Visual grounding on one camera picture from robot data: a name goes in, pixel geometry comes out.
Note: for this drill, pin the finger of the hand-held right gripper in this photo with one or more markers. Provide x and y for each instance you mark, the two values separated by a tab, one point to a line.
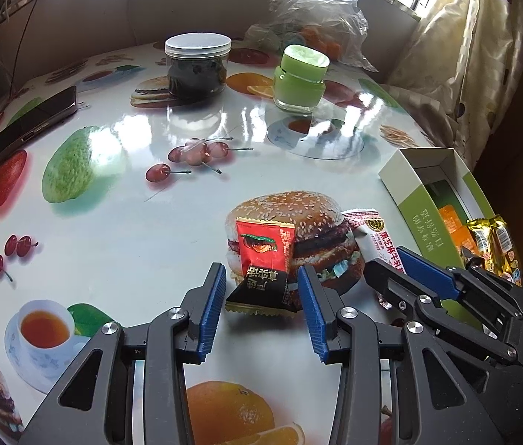
428	273
395	287

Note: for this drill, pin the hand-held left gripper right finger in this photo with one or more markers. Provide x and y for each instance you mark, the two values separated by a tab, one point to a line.
312	315

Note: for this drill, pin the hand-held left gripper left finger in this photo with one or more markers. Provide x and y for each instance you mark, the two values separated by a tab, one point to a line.
208	315

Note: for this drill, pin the orange snack packet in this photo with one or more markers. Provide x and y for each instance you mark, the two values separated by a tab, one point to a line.
449	215
460	240

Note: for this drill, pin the white and red snack packet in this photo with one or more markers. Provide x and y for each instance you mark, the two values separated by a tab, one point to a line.
377	236

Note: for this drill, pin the green cardboard box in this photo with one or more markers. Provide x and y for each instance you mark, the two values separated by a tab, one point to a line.
423	213

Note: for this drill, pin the yellow snack packet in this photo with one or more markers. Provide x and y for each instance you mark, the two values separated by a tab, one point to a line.
504	245
480	236

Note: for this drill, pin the red and black candy packet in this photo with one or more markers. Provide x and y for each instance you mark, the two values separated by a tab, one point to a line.
261	245

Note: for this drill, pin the printed plastic tablecloth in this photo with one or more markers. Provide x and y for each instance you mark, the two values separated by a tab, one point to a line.
127	222

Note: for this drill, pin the cream patterned curtain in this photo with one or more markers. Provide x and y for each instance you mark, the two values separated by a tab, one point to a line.
465	55

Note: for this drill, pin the green glass jar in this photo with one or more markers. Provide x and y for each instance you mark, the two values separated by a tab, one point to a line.
300	79

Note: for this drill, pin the dark jar with white lid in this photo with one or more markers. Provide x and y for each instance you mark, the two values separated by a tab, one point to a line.
196	69

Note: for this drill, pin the dark smartphone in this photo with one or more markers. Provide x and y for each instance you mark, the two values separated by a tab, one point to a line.
34	125

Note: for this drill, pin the clear plastic bag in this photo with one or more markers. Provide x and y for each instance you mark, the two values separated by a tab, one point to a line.
317	14

